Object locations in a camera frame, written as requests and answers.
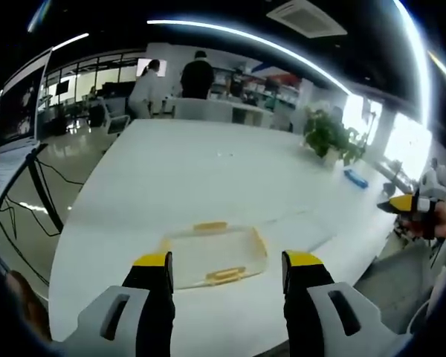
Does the black stand leg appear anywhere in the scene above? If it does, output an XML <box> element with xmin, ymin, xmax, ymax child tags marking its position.
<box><xmin>25</xmin><ymin>143</ymin><xmax>65</xmax><ymax>234</ymax></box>

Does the wall screen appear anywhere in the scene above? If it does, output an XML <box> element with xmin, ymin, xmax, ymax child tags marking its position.
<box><xmin>136</xmin><ymin>58</ymin><xmax>169</xmax><ymax>78</ymax></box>

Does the white counter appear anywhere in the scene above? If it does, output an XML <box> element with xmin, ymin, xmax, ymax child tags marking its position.
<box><xmin>162</xmin><ymin>97</ymin><xmax>274</xmax><ymax>129</ymax></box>

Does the large dark display screen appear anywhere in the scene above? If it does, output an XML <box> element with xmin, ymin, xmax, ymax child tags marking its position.
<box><xmin>0</xmin><ymin>47</ymin><xmax>54</xmax><ymax>150</ymax></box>

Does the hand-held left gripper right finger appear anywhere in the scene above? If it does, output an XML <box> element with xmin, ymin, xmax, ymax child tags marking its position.
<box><xmin>280</xmin><ymin>249</ymin><xmax>395</xmax><ymax>357</ymax></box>

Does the green potted plant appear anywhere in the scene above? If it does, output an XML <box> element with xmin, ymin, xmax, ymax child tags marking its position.
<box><xmin>302</xmin><ymin>105</ymin><xmax>369</xmax><ymax>168</ymax></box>

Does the blue flat object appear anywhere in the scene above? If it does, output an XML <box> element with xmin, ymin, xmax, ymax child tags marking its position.
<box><xmin>343</xmin><ymin>167</ymin><xmax>369</xmax><ymax>190</ymax></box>

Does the long ceiling light strip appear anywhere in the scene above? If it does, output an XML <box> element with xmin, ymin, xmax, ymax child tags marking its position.
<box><xmin>146</xmin><ymin>19</ymin><xmax>352</xmax><ymax>96</ymax></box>

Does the white office chair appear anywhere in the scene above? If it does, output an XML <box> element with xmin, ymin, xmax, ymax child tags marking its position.
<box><xmin>95</xmin><ymin>97</ymin><xmax>132</xmax><ymax>138</ymax></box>

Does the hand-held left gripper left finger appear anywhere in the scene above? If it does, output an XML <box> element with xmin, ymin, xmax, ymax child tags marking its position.
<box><xmin>64</xmin><ymin>251</ymin><xmax>177</xmax><ymax>357</ymax></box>

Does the black cable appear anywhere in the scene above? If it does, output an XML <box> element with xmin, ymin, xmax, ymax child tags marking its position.
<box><xmin>0</xmin><ymin>159</ymin><xmax>86</xmax><ymax>287</ymax></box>

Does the ceiling air vent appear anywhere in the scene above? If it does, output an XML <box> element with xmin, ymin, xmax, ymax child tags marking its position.
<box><xmin>265</xmin><ymin>0</ymin><xmax>349</xmax><ymax>39</ymax></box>

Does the clear container with yellow clips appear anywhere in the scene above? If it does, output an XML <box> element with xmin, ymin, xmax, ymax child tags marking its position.
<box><xmin>158</xmin><ymin>221</ymin><xmax>270</xmax><ymax>291</ymax></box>

